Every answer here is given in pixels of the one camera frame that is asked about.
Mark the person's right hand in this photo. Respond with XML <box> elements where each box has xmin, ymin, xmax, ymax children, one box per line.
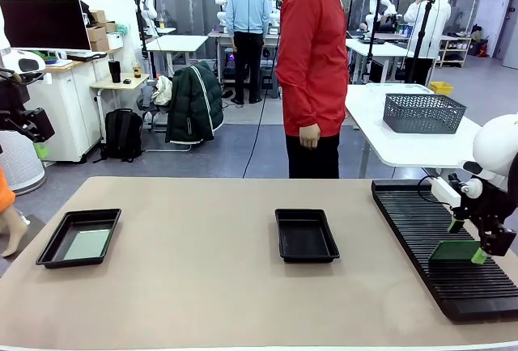
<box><xmin>298</xmin><ymin>123</ymin><xmax>321</xmax><ymax>150</ymax></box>

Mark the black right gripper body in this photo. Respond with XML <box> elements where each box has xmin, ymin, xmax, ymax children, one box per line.
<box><xmin>459</xmin><ymin>188</ymin><xmax>513</xmax><ymax>229</ymax></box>

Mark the white background desk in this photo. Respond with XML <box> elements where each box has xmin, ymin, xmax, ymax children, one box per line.
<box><xmin>145</xmin><ymin>34</ymin><xmax>210</xmax><ymax>77</ymax></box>

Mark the yellow plastic bin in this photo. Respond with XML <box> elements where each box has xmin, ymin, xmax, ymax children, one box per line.
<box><xmin>428</xmin><ymin>81</ymin><xmax>454</xmax><ymax>95</ymax></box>

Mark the beige mannequin foot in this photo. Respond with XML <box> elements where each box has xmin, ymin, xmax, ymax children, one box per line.
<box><xmin>0</xmin><ymin>207</ymin><xmax>30</xmax><ymax>258</ymax></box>

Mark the grey plastic woven basket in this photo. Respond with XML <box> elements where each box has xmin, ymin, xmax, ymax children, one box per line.
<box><xmin>382</xmin><ymin>92</ymin><xmax>468</xmax><ymax>135</ymax></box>

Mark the grey office chair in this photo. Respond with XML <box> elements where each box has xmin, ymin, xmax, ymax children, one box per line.
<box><xmin>136</xmin><ymin>83</ymin><xmax>171</xmax><ymax>132</ymax></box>

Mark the black step stool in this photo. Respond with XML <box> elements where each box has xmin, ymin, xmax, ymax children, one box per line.
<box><xmin>258</xmin><ymin>66</ymin><xmax>280</xmax><ymax>99</ymax></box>

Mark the green perforated circuit board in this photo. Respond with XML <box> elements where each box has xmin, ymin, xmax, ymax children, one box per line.
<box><xmin>62</xmin><ymin>227</ymin><xmax>115</xmax><ymax>261</ymax></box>
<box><xmin>427</xmin><ymin>239</ymin><xmax>483</xmax><ymax>265</ymax></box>

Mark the white cabinet with wooden top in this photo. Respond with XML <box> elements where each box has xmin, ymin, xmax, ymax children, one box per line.
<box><xmin>23</xmin><ymin>59</ymin><xmax>104</xmax><ymax>164</ymax></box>

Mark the grey door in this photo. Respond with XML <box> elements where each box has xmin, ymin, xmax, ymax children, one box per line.
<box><xmin>475</xmin><ymin>0</ymin><xmax>517</xmax><ymax>59</ymax></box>

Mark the small wooden side table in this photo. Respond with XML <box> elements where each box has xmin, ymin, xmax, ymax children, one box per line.
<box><xmin>89</xmin><ymin>72</ymin><xmax>151</xmax><ymax>146</ymax></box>

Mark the red-sleeved right forearm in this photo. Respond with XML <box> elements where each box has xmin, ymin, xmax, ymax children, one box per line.
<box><xmin>297</xmin><ymin>79</ymin><xmax>325</xmax><ymax>129</ymax></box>

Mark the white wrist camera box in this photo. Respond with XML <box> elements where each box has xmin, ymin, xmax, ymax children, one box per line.
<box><xmin>430</xmin><ymin>175</ymin><xmax>463</xmax><ymax>209</ymax></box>

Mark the orange cloth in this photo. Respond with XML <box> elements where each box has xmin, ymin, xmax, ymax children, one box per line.
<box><xmin>0</xmin><ymin>167</ymin><xmax>16</xmax><ymax>213</ymax></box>

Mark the man in light blue sweater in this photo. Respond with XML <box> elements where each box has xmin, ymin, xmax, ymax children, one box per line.
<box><xmin>224</xmin><ymin>0</ymin><xmax>271</xmax><ymax>105</ymax></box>

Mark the thin black hanging cable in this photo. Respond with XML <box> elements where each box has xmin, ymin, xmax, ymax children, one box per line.
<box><xmin>241</xmin><ymin>0</ymin><xmax>284</xmax><ymax>180</ymax></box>

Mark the black backpack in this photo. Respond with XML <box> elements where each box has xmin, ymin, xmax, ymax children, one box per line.
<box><xmin>92</xmin><ymin>108</ymin><xmax>144</xmax><ymax>164</ymax></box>

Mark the low wooden shelf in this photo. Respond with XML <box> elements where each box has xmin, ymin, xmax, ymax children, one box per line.
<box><xmin>436</xmin><ymin>34</ymin><xmax>474</xmax><ymax>68</ymax></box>

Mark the person in red jacket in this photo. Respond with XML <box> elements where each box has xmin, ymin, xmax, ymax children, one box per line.
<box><xmin>274</xmin><ymin>0</ymin><xmax>370</xmax><ymax>180</ymax></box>

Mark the black slotted board rack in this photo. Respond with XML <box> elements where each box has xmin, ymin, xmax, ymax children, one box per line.
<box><xmin>371</xmin><ymin>179</ymin><xmax>518</xmax><ymax>323</ymax></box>

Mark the white cloth bag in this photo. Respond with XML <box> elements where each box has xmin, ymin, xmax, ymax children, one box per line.
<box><xmin>153</xmin><ymin>74</ymin><xmax>175</xmax><ymax>106</ymax></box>

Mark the black tripod stand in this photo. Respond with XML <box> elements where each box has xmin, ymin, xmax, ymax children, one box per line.
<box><xmin>406</xmin><ymin>0</ymin><xmax>436</xmax><ymax>85</ymax></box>
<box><xmin>366</xmin><ymin>0</ymin><xmax>385</xmax><ymax>85</ymax></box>

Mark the person in white jacket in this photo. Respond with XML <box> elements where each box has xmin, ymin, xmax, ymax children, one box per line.
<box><xmin>403</xmin><ymin>0</ymin><xmax>452</xmax><ymax>85</ymax></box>

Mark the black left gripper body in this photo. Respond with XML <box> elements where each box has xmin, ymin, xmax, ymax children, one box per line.
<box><xmin>0</xmin><ymin>79</ymin><xmax>29</xmax><ymax>130</ymax></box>

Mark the dark flat keyboard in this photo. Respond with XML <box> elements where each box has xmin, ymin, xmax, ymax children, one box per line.
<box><xmin>66</xmin><ymin>50</ymin><xmax>108</xmax><ymax>63</ymax></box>

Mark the black plastic ESD tray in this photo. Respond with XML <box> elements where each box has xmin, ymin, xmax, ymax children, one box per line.
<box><xmin>274</xmin><ymin>208</ymin><xmax>342</xmax><ymax>264</ymax></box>
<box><xmin>35</xmin><ymin>208</ymin><xmax>122</xmax><ymax>269</ymax></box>

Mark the dark green padded jacket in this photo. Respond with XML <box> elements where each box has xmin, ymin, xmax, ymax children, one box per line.
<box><xmin>164</xmin><ymin>61</ymin><xmax>225</xmax><ymax>145</ymax></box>

